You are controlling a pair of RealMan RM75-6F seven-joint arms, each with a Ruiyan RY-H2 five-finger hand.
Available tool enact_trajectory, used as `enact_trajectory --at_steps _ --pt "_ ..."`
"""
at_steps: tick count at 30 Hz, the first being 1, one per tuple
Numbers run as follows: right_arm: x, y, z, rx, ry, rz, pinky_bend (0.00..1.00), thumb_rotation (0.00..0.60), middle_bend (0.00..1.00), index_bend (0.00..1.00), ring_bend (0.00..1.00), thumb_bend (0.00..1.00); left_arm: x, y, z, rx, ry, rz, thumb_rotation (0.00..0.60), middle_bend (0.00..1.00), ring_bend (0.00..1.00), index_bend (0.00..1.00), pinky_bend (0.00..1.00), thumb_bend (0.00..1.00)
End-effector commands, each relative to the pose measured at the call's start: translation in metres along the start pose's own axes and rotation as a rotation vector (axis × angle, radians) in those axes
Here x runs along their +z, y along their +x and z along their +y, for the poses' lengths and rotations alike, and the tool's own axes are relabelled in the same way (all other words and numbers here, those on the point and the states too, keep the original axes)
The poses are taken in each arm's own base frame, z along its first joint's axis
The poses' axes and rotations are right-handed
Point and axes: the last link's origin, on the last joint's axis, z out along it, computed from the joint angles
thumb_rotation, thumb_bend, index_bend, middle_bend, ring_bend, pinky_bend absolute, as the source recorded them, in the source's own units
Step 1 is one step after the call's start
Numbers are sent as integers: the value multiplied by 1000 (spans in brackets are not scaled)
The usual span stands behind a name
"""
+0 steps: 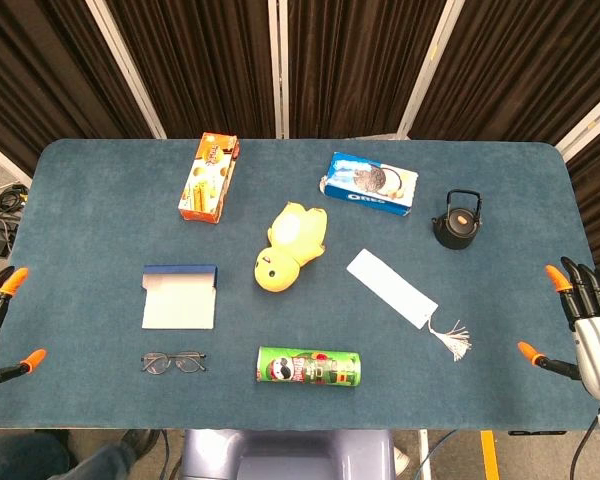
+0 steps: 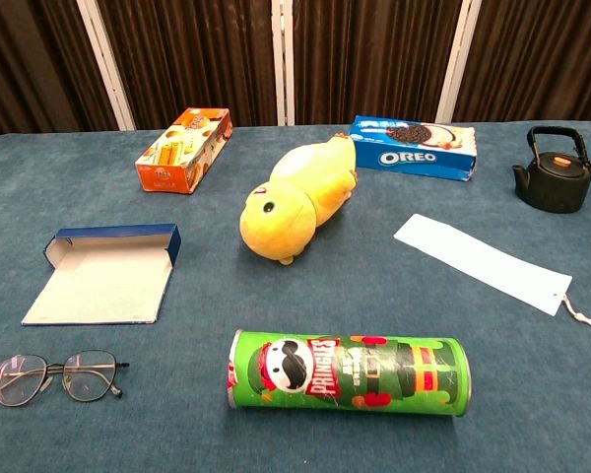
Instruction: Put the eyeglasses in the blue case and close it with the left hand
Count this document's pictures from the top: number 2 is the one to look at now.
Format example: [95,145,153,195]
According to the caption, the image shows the black wire-frame eyeglasses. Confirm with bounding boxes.
[0,349,131,407]

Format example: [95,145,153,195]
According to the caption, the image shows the yellow duck plush toy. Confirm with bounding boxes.
[239,133,360,267]

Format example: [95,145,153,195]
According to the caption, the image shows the blue felt table cover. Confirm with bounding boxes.
[0,120,591,473]

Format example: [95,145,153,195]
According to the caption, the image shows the blue Oreo cookie box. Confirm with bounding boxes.
[349,115,477,182]

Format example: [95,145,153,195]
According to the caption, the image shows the orange biscuit box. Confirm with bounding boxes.
[134,106,234,195]

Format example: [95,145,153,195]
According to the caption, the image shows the green Pringles can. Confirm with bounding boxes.
[226,329,473,418]

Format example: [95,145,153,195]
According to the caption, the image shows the white bookmark with tassel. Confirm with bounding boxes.
[393,213,591,337]

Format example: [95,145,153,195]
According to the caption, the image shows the brown pleated curtain panel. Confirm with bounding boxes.
[451,0,591,124]
[96,0,279,130]
[293,0,467,126]
[0,0,117,142]

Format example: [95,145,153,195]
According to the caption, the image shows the black cast iron kettle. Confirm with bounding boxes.
[511,125,591,215]

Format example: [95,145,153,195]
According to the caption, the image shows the white screen frame post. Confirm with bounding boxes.
[434,0,484,124]
[271,0,296,127]
[76,0,137,132]

